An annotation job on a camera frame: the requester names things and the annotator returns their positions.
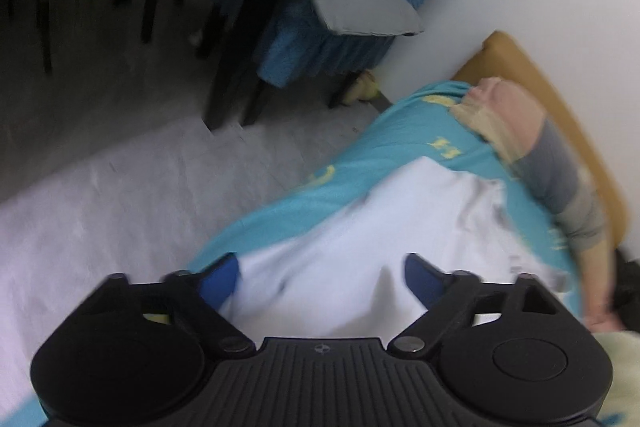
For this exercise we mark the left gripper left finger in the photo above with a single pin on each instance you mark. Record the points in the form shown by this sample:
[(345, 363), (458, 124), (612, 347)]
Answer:
[(199, 298)]

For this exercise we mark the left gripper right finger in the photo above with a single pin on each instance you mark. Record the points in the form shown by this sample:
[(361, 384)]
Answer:
[(447, 299)]

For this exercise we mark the white t-shirt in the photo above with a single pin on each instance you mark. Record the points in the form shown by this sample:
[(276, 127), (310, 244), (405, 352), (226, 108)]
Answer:
[(345, 277)]

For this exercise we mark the teal patterned bed sheet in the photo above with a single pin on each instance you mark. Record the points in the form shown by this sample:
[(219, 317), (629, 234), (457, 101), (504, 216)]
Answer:
[(418, 126)]

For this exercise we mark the striped pillow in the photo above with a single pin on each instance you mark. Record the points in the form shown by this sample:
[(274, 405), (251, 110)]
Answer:
[(525, 138)]

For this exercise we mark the black clothing pile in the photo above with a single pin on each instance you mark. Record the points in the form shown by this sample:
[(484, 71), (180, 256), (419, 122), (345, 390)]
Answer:
[(626, 300)]

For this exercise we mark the green fleece blanket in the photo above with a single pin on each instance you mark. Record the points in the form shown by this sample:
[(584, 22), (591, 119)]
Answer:
[(621, 407)]

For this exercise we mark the tan headboard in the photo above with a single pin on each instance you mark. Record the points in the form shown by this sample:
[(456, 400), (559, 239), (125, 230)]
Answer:
[(500, 55)]

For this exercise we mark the grey seat cushion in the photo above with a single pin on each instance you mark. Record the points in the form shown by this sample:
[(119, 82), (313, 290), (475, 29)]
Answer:
[(379, 18)]

